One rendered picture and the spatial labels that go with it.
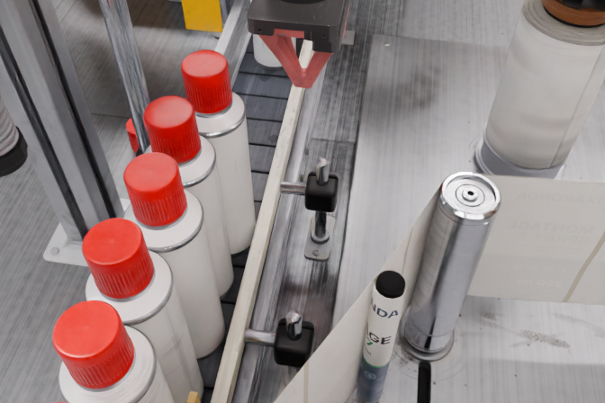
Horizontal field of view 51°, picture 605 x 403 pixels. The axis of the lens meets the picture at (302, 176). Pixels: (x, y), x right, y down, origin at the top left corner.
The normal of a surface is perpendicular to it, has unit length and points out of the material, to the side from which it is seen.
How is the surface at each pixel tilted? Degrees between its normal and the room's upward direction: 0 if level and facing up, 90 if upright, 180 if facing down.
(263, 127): 0
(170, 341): 90
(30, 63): 90
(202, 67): 3
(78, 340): 2
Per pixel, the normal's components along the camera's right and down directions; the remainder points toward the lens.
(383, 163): 0.00, -0.66
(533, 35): -0.88, 0.39
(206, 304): 0.82, 0.43
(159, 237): 0.03, 0.00
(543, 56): -0.68, 0.56
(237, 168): 0.64, 0.58
